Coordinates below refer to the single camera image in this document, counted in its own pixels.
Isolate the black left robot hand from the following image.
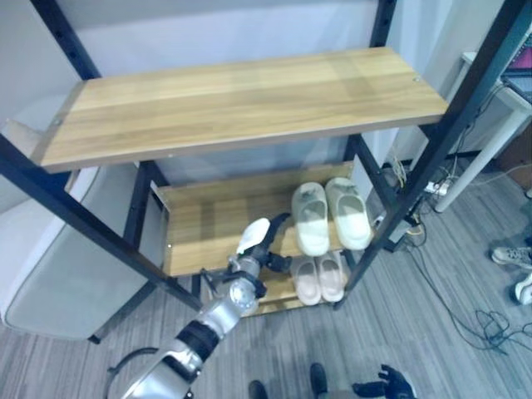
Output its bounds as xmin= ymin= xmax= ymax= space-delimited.
xmin=234 ymin=212 xmax=293 ymax=276

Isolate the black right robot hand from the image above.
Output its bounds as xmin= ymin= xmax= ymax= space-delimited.
xmin=352 ymin=363 xmax=418 ymax=399

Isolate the person's shoe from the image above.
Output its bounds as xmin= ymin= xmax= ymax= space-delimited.
xmin=491 ymin=245 xmax=532 ymax=266
xmin=514 ymin=272 xmax=532 ymax=307

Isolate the middle wooden shelf board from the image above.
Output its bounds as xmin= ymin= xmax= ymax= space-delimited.
xmin=150 ymin=161 xmax=375 ymax=278

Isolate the pale green slipper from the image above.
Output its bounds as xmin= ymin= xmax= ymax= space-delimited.
xmin=324 ymin=177 xmax=373 ymax=251
xmin=291 ymin=181 xmax=331 ymax=257

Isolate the low wooden shelf board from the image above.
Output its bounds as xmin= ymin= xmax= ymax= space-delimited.
xmin=239 ymin=265 xmax=346 ymax=319

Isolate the pink slipper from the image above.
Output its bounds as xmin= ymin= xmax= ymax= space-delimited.
xmin=290 ymin=256 xmax=323 ymax=305
xmin=316 ymin=249 xmax=346 ymax=303

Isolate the large wooden shelf board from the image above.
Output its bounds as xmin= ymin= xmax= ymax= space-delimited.
xmin=40 ymin=47 xmax=451 ymax=175

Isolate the white power strip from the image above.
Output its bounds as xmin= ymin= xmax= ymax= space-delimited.
xmin=423 ymin=180 xmax=451 ymax=196

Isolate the grey upholstered chair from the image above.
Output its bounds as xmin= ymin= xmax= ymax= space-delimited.
xmin=0 ymin=118 xmax=153 ymax=344

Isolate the white table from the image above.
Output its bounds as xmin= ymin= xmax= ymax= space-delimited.
xmin=436 ymin=50 xmax=532 ymax=214

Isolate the black floor cable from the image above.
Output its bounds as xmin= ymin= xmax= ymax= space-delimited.
xmin=409 ymin=244 xmax=532 ymax=357

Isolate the black cable loop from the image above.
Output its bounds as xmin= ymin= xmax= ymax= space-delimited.
xmin=106 ymin=347 xmax=160 ymax=399

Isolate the black metal rack frame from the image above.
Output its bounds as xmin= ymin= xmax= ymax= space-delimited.
xmin=0 ymin=0 xmax=532 ymax=345

